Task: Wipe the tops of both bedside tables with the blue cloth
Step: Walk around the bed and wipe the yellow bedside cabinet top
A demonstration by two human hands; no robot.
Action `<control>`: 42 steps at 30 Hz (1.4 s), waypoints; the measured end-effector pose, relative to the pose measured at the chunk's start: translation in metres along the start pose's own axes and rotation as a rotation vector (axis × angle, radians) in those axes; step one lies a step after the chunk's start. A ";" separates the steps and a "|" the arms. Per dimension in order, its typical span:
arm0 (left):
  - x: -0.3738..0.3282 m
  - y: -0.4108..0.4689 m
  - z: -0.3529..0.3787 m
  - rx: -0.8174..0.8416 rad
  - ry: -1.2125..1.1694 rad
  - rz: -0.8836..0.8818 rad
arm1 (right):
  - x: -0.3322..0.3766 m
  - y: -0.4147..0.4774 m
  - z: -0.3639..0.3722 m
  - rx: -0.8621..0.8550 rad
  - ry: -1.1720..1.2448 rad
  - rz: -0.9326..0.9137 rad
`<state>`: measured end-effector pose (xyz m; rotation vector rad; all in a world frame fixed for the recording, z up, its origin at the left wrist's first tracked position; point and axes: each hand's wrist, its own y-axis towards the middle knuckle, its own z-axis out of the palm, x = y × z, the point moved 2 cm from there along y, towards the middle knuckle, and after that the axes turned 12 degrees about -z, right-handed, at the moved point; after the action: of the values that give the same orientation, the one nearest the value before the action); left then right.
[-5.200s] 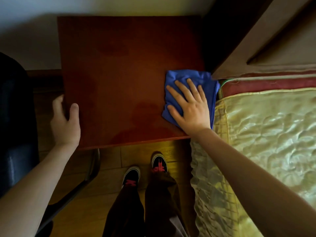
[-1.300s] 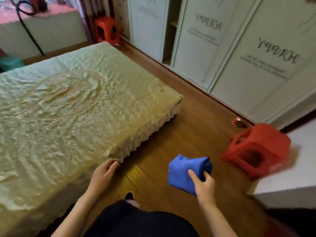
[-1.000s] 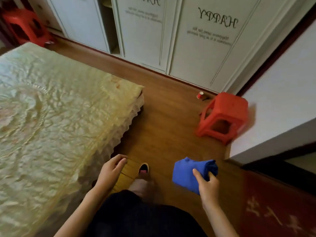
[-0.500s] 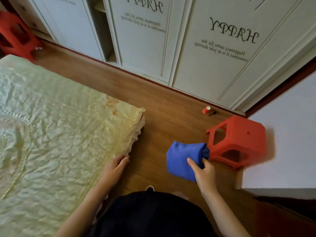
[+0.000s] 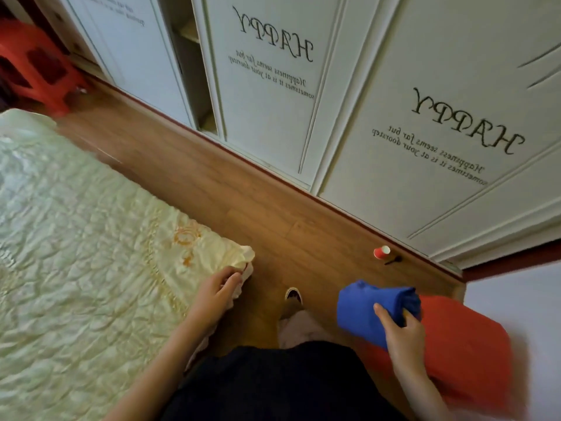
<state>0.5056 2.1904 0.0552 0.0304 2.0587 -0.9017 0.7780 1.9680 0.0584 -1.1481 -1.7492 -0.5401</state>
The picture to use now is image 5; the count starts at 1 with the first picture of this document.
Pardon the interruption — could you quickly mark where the white wardrobe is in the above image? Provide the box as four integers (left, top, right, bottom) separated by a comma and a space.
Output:
56, 0, 561, 271

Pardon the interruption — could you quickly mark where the cream quilted bedspread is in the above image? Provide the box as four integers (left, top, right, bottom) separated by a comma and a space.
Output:
0, 108, 256, 421

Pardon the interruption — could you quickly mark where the person's left hand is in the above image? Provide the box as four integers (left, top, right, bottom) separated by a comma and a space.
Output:
188, 266, 245, 336

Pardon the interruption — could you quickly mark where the person's black top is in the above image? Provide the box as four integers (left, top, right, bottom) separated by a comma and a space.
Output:
159, 340, 406, 421

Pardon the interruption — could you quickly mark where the person's right hand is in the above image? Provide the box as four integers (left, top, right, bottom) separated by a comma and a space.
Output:
373, 303, 429, 378

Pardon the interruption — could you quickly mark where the red plastic stool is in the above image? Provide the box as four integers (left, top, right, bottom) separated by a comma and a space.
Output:
0, 17, 91, 117

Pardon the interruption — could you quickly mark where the blue cloth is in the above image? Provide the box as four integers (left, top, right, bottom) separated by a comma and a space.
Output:
337, 279, 422, 351

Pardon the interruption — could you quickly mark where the person's pink trouser leg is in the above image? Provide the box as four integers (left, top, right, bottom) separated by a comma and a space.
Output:
278, 308, 339, 352

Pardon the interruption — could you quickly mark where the person's left forearm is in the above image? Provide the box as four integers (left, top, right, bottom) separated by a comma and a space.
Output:
103, 319, 212, 421

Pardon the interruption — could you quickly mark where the person's right forearm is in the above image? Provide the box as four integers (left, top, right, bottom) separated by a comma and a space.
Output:
391, 368, 452, 421

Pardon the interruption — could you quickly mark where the white lettered wardrobe door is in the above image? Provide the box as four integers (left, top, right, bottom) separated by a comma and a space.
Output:
192, 0, 349, 192
318, 0, 561, 263
61, 0, 195, 127

